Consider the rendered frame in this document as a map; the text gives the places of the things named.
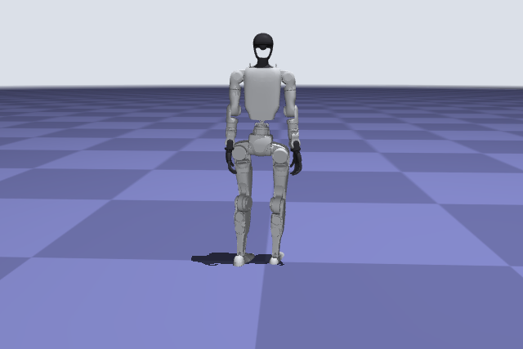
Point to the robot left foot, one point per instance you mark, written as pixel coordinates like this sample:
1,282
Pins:
240,261

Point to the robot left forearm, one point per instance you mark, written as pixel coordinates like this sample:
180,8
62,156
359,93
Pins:
231,126

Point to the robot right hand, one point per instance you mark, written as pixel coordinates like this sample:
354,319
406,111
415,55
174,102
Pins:
297,159

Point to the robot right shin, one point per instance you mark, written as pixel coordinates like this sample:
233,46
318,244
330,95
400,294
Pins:
277,227

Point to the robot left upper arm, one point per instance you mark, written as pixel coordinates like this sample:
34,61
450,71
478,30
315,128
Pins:
236,78

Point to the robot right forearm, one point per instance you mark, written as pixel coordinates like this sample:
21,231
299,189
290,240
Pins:
293,133

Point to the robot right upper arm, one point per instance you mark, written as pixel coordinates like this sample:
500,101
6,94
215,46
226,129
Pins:
288,78

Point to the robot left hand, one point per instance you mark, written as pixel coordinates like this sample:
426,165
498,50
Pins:
229,147

